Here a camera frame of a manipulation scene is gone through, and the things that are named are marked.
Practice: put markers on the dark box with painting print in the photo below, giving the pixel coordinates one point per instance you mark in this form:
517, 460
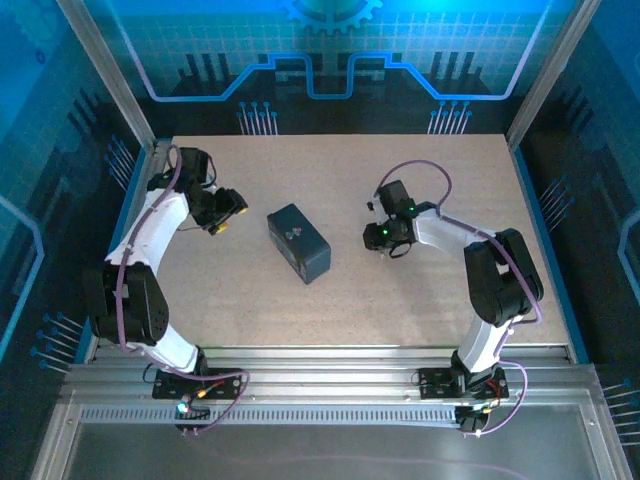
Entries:
305, 250

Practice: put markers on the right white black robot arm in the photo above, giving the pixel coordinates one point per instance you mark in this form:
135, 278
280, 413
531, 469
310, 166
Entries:
445, 227

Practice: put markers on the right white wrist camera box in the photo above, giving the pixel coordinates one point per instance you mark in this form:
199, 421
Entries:
382, 215

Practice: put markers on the aluminium side rail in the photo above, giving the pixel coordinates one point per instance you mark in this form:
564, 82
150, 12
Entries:
137, 200

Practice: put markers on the aluminium mounting rail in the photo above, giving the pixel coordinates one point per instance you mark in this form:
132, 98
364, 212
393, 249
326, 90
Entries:
325, 372

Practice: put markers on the blue side rail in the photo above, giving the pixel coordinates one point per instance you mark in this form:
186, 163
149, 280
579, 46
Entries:
542, 225

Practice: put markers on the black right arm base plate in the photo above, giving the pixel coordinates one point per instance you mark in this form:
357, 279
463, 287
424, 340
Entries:
435, 385

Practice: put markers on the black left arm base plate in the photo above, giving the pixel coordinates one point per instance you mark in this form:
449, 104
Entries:
225, 387

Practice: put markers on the aluminium frame post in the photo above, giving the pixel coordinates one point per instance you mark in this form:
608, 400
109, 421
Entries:
107, 75
550, 70

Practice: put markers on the grey metal tray frame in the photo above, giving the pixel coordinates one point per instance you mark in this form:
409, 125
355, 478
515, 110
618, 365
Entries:
325, 450

